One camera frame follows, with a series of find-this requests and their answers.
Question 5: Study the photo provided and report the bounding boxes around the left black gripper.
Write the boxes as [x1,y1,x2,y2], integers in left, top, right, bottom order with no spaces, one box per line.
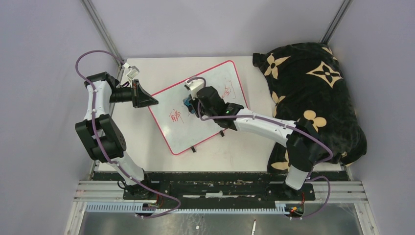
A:
[110,79,159,109]

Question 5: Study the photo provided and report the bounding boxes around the blue whiteboard eraser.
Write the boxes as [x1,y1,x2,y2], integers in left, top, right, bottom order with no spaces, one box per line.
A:
[183,97,193,111]

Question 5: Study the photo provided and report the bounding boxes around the red framed whiteboard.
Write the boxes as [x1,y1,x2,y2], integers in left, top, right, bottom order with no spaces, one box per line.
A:
[149,60,248,155]

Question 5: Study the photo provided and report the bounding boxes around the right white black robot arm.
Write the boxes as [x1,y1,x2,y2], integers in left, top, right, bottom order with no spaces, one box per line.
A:
[184,85,322,200]

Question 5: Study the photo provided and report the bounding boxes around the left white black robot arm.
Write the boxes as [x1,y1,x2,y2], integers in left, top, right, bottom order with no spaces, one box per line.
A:
[75,72,159,199]

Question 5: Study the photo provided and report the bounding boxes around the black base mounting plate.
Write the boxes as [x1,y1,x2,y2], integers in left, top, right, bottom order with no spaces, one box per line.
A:
[92,171,349,209]

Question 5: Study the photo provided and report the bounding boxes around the black floral plush blanket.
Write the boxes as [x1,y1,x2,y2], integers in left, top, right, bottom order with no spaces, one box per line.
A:
[253,42,367,165]

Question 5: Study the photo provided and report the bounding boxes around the white marker pen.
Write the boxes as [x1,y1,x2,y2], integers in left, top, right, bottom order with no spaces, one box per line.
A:
[251,219,256,235]

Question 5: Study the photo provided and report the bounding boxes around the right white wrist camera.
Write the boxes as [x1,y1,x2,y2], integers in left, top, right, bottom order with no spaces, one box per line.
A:
[184,77,206,100]

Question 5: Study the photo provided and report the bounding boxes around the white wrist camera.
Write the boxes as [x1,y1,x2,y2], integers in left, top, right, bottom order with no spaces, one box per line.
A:
[126,66,140,80]
[184,77,206,100]

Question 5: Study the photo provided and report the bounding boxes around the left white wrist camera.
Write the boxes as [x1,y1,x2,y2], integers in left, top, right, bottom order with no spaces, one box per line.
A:
[126,66,140,80]

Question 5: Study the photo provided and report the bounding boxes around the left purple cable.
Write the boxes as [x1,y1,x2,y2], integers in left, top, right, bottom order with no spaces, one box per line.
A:
[75,49,182,219]

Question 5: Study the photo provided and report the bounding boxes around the left aluminium corner post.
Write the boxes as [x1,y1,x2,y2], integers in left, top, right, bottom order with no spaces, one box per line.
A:
[80,0,122,59]

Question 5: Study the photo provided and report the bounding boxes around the aluminium corner post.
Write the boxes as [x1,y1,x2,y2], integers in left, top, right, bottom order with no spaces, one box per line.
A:
[80,0,122,59]
[320,0,353,44]

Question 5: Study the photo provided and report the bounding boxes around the blue toothed cable duct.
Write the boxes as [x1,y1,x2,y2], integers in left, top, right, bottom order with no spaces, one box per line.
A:
[85,202,289,215]

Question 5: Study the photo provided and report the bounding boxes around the right aluminium corner post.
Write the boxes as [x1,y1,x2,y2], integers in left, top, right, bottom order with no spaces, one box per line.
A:
[320,0,353,44]

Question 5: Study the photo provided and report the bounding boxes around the aluminium frame rails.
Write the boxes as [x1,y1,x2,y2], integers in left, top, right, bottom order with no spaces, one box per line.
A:
[65,181,378,235]

